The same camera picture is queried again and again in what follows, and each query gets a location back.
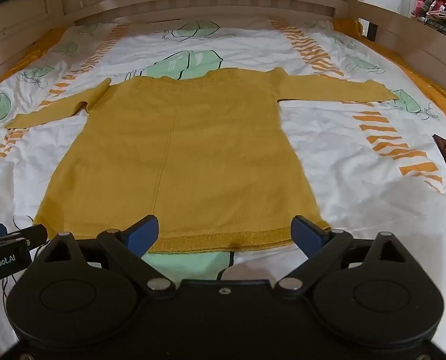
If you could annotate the pile of colourful clothes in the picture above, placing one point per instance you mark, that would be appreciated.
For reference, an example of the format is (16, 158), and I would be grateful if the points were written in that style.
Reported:
(432, 7)

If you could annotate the yellow knit sweater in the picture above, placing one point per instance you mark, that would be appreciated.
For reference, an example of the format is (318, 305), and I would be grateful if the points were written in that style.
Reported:
(193, 157)

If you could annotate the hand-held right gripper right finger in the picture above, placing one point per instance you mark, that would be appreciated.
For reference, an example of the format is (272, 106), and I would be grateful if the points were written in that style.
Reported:
(307, 234)

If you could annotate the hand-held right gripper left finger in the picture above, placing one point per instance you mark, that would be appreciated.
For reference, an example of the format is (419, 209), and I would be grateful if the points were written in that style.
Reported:
(145, 232)

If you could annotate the white printed bed sheet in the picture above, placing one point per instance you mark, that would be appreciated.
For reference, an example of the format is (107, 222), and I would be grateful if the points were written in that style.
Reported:
(339, 180)

